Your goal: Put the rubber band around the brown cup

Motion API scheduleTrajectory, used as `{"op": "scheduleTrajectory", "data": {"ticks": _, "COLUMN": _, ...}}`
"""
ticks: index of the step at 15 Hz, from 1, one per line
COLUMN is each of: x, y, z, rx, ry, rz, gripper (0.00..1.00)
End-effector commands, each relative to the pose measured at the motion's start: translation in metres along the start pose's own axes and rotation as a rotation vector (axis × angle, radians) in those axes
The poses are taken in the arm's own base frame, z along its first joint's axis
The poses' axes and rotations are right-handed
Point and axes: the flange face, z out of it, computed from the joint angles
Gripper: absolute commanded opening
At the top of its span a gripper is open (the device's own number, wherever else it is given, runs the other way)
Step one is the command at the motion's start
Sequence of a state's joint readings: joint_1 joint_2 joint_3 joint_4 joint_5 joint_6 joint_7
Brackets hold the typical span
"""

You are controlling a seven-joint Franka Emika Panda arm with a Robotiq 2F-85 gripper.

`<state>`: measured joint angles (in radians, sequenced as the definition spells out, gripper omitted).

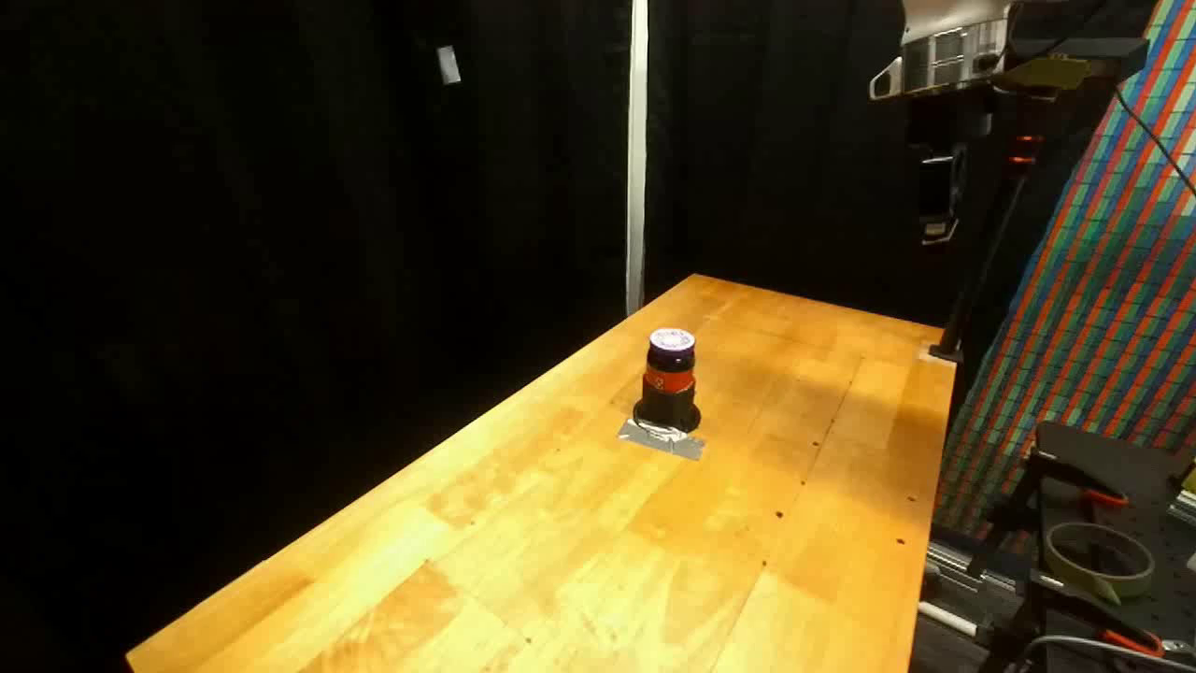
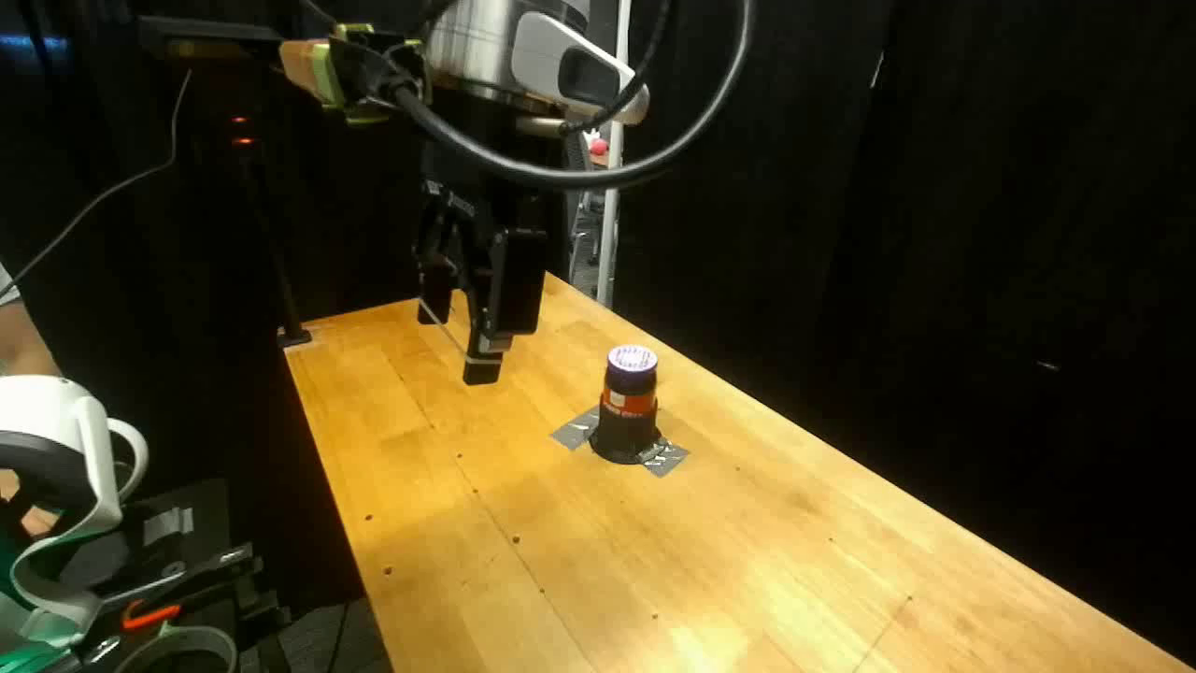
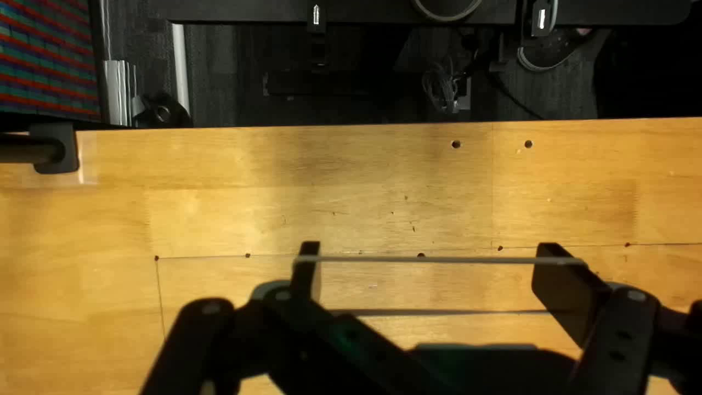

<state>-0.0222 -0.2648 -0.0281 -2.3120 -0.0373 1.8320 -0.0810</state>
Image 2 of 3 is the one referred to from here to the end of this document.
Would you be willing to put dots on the white rounded machine housing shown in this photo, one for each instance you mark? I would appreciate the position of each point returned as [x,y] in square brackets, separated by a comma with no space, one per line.
[56,434]

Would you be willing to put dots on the brown cup with purple lid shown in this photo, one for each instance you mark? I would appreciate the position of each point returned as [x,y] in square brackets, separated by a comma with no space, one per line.
[626,404]

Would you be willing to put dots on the silver metal pole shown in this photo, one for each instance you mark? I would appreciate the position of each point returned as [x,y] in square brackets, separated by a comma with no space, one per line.
[606,209]

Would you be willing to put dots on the grey duct tape piece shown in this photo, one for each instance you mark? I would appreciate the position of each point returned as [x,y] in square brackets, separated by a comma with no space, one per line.
[662,459]
[578,433]

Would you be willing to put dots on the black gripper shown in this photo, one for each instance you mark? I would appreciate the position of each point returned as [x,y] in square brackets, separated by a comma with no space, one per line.
[478,188]

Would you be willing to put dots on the black equipment with orange clip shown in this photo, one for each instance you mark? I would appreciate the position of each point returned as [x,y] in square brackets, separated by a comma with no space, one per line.
[174,585]

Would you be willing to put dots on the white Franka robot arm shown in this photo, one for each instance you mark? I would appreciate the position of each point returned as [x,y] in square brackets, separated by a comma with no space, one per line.
[525,44]

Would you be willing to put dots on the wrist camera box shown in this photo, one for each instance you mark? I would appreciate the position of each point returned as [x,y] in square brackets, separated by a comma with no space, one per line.
[325,69]

